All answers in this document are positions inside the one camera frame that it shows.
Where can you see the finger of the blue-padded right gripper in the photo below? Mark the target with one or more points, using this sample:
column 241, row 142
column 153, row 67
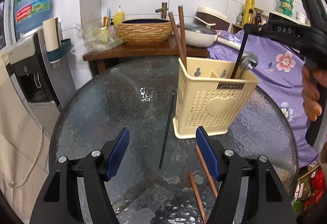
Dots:
column 267, row 200

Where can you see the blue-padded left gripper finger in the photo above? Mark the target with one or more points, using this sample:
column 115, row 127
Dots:
column 58, row 200

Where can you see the stainless steel spoon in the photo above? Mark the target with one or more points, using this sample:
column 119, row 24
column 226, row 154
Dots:
column 249, row 61

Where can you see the black chopstick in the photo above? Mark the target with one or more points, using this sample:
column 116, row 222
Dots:
column 167, row 128
column 239, row 57

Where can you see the brown wooden chopstick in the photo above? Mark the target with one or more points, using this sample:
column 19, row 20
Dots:
column 209, row 177
column 197, row 197

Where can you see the cream plastic utensil holder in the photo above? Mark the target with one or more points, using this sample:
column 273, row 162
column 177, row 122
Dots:
column 207, row 96

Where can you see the person's right hand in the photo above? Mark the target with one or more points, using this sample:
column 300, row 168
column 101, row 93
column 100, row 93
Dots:
column 311, row 96

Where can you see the green stacked bowls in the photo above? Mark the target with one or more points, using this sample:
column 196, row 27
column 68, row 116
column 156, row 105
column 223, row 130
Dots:
column 286, row 7

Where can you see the purple floral cloth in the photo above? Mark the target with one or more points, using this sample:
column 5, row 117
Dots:
column 280, row 75

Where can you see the brown glass bottle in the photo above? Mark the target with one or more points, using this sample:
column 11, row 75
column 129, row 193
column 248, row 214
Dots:
column 258, row 17

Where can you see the yellow roll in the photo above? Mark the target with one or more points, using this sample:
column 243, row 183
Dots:
column 248, row 14

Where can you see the beige cloth cover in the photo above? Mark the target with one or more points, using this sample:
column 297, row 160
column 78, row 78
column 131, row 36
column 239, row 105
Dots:
column 24, row 152

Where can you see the round glass table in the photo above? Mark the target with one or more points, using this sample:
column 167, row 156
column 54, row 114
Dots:
column 137, row 95

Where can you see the white pan with lid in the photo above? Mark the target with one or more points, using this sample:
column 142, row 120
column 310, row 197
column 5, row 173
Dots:
column 203, row 37

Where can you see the white water dispenser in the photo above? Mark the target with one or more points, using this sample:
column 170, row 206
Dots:
column 26, row 63

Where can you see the wooden chopstick in holder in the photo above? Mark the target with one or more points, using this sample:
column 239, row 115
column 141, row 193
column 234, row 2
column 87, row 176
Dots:
column 182, row 34
column 181, row 49

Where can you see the wooden counter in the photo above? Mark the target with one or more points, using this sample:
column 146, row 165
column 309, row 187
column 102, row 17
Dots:
column 100, row 61

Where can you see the brass faucet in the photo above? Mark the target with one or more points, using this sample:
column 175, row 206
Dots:
column 163, row 10

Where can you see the paper cup holder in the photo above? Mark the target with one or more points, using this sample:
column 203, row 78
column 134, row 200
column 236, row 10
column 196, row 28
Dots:
column 56, row 48

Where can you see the plastic bag with vegetables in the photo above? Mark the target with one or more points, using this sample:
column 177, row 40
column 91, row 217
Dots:
column 95, row 39

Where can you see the woven brown basin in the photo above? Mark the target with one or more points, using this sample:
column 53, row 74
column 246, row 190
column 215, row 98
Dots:
column 144, row 31

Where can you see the yellow soap bottle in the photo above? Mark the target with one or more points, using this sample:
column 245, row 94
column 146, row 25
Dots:
column 119, row 16

